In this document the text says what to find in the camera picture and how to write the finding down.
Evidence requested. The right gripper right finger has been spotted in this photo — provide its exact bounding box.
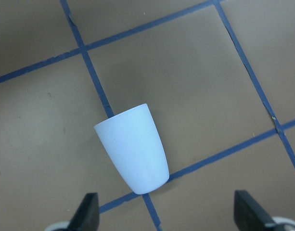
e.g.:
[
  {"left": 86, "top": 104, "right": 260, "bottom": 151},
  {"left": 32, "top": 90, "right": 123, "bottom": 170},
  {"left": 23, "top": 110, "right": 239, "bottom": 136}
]
[{"left": 233, "top": 190, "right": 276, "bottom": 231}]

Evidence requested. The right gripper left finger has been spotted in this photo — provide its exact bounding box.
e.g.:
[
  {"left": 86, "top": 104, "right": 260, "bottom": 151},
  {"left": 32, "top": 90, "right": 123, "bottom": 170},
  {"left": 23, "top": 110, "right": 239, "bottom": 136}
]
[{"left": 66, "top": 192, "right": 99, "bottom": 231}]

